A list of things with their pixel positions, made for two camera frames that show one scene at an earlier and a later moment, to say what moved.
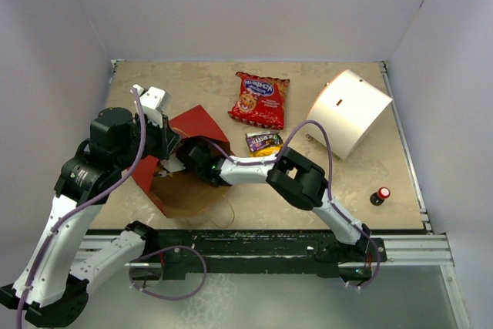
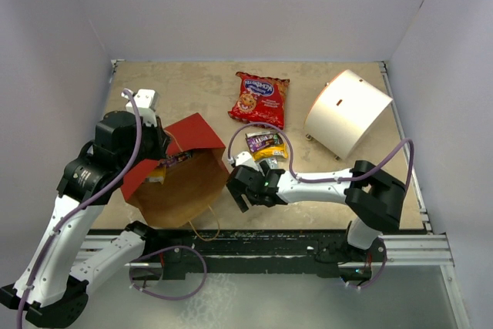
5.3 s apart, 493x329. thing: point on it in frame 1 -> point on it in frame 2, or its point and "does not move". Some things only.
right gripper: [206, 148] -> [238, 195]
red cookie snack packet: [260, 101] does not move
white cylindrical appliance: [348, 105] does not move
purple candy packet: [258, 139] does not move
